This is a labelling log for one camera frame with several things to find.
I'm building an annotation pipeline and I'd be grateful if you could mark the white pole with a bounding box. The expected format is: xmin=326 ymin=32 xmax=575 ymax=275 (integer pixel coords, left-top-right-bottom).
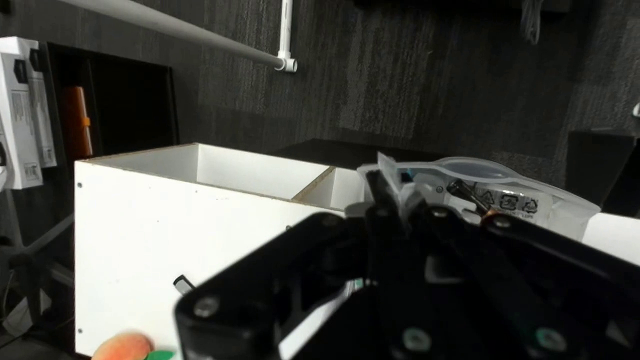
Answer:
xmin=273 ymin=0 xmax=300 ymax=74
xmin=58 ymin=0 xmax=285 ymax=69

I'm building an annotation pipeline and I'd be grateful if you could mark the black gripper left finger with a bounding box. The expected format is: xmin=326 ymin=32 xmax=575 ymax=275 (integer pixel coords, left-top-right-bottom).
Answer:
xmin=174 ymin=168 xmax=430 ymax=360

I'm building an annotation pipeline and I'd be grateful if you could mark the white cubby shelf unit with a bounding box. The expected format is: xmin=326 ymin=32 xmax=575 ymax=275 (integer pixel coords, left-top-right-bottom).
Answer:
xmin=70 ymin=141 xmax=640 ymax=359

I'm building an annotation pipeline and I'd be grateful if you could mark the black storage box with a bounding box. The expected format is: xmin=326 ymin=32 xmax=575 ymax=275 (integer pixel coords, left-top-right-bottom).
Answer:
xmin=45 ymin=43 xmax=180 ymax=163

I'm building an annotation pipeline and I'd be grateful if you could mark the toy peach with leaf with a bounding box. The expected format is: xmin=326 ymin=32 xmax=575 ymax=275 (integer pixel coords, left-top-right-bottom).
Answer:
xmin=89 ymin=330 xmax=180 ymax=360

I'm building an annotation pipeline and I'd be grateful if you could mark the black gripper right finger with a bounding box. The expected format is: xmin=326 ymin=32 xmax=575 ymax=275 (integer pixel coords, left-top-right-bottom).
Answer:
xmin=408 ymin=198 xmax=640 ymax=360

